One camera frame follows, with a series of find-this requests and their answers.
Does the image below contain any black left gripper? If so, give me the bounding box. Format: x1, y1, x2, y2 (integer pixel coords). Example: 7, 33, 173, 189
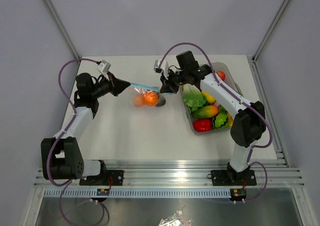
90, 71, 130, 99

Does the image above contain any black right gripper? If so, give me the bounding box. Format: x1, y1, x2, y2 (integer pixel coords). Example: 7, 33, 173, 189
161, 68, 189, 94

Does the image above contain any orange toy tangerine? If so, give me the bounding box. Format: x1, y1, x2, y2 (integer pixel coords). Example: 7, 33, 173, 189
142, 91, 159, 107

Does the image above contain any orange pink toy peach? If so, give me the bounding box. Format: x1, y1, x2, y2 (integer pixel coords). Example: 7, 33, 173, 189
133, 94, 145, 107

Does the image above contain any clear zip top bag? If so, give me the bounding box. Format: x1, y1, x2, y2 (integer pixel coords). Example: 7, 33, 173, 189
129, 82, 167, 108

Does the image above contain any yellow toy pear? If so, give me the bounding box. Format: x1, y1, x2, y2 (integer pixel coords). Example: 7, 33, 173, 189
201, 91, 216, 104

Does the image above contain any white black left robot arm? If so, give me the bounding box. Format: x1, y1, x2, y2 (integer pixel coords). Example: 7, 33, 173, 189
40, 72, 131, 187

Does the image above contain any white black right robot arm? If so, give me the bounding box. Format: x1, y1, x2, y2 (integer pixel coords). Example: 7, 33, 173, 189
153, 51, 266, 186

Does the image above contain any clear plastic food bin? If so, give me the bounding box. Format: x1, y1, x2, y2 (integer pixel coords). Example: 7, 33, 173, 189
176, 62, 247, 136

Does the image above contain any bag of small parts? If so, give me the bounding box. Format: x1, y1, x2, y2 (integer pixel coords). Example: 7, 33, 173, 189
158, 207, 194, 226

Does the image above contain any green white toy cabbage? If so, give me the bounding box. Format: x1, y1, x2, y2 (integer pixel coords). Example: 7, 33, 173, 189
182, 84, 208, 115

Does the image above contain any green orange toy mango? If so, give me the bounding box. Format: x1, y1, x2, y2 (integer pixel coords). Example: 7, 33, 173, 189
192, 105, 219, 119

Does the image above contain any red toy bell pepper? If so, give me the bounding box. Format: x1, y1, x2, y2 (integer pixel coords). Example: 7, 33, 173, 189
192, 119, 212, 133

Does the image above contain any pale purple toy garlic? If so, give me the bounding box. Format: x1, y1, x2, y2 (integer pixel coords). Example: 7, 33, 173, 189
213, 101, 220, 108

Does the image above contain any green striped toy watermelon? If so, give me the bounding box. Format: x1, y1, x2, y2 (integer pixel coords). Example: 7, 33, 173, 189
212, 112, 230, 129

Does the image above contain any yellow toy bell pepper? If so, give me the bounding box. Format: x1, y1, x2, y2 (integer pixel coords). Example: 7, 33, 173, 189
227, 113, 234, 127

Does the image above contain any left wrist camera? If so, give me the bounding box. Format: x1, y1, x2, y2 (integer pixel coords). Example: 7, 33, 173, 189
96, 60, 111, 74

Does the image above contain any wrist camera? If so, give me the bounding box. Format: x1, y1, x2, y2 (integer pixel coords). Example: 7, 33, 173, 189
96, 60, 111, 74
153, 60, 169, 78

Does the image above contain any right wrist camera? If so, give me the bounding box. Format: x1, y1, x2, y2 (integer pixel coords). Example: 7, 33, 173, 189
153, 60, 169, 78

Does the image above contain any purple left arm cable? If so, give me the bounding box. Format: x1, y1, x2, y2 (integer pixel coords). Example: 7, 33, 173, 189
47, 58, 101, 186

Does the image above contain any aluminium mounting rail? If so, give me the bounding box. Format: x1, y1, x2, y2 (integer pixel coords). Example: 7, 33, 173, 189
33, 161, 305, 189

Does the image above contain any right aluminium frame post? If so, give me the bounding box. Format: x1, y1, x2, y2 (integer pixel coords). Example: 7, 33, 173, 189
251, 0, 300, 63

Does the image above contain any aluminium frame post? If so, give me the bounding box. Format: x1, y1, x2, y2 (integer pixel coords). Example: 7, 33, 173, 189
42, 0, 80, 58
251, 0, 300, 63

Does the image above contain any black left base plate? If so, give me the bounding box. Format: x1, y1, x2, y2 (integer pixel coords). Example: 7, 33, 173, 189
79, 170, 124, 186

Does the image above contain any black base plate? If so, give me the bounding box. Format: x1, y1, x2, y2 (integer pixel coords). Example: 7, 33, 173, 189
210, 170, 257, 186
79, 170, 124, 186

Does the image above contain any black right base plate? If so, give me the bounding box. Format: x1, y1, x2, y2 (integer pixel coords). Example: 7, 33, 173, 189
210, 170, 257, 186

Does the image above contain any left aluminium frame post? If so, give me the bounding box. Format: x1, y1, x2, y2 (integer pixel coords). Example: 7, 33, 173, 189
42, 0, 80, 58

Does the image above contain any white slotted cable duct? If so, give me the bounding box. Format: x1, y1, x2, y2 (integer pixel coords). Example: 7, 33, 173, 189
44, 188, 231, 199

